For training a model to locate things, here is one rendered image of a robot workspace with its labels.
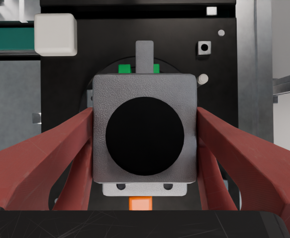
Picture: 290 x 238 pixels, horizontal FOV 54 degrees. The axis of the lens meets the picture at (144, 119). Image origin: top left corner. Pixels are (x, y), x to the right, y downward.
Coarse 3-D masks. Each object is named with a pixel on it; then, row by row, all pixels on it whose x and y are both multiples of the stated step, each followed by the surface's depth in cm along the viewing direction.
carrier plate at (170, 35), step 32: (96, 32) 35; (128, 32) 35; (160, 32) 35; (192, 32) 35; (224, 32) 35; (64, 64) 35; (96, 64) 35; (192, 64) 35; (224, 64) 35; (64, 96) 34; (224, 96) 35; (96, 192) 34; (192, 192) 35
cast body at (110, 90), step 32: (96, 96) 12; (128, 96) 12; (160, 96) 12; (192, 96) 12; (96, 128) 12; (128, 128) 11; (160, 128) 11; (192, 128) 12; (96, 160) 12; (128, 160) 11; (160, 160) 11; (192, 160) 12; (128, 192) 15; (160, 192) 15
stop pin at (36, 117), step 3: (33, 114) 35; (36, 114) 35; (39, 114) 35; (33, 117) 35; (36, 117) 35; (39, 117) 35; (33, 120) 35; (36, 120) 35; (39, 120) 35; (33, 123) 35; (36, 123) 35; (39, 123) 35
